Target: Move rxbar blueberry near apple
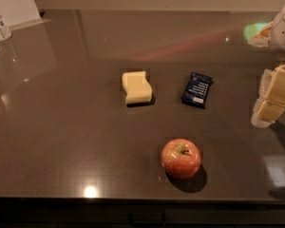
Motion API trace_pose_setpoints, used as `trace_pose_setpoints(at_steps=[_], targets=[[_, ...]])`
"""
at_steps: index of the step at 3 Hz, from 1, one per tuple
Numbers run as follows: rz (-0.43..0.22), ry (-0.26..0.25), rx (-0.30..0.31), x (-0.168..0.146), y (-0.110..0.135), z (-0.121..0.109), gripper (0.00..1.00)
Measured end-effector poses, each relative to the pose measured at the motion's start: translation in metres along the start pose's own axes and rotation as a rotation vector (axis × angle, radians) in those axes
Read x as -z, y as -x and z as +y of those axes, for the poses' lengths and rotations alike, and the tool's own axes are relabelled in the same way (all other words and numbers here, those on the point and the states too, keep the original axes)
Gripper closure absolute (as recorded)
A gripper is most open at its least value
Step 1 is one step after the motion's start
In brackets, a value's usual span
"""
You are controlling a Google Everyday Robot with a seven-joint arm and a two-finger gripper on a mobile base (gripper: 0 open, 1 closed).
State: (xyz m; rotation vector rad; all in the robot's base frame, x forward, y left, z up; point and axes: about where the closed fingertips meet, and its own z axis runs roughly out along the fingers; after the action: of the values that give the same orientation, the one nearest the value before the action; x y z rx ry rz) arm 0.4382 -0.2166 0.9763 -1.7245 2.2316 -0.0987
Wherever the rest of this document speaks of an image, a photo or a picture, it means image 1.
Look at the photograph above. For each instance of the red apple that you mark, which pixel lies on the red apple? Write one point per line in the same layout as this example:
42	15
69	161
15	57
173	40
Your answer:
181	159

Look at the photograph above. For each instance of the dark blue rxbar wrapper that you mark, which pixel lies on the dark blue rxbar wrapper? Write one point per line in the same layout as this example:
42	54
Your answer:
196	91

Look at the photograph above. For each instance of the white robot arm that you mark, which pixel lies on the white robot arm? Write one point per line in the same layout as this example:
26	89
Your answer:
273	37

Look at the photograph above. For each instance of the white board leaning on wall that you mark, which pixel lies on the white board leaning on wall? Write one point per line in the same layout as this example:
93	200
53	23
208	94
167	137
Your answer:
20	14

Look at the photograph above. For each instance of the yellow sponge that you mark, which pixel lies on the yellow sponge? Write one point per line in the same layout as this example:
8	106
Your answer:
136	88

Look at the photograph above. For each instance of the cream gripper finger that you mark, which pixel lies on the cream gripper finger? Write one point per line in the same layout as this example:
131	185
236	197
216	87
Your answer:
263	85
274	104

